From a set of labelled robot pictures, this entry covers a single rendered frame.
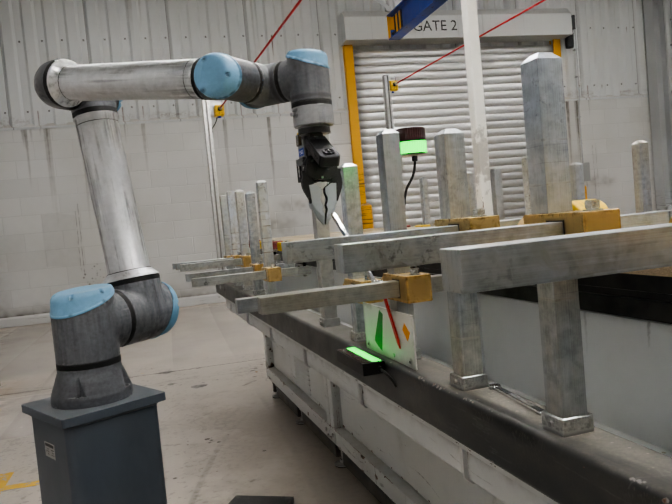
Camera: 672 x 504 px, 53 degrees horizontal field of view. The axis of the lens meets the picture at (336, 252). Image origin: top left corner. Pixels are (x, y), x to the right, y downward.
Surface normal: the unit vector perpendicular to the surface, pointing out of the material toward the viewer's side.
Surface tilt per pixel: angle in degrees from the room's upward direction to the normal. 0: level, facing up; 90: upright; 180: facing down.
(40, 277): 90
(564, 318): 90
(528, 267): 90
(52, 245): 90
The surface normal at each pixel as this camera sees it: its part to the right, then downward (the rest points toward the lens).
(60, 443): -0.72, 0.10
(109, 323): 0.87, -0.05
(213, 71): -0.41, 0.10
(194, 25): 0.25, 0.03
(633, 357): -0.95, 0.11
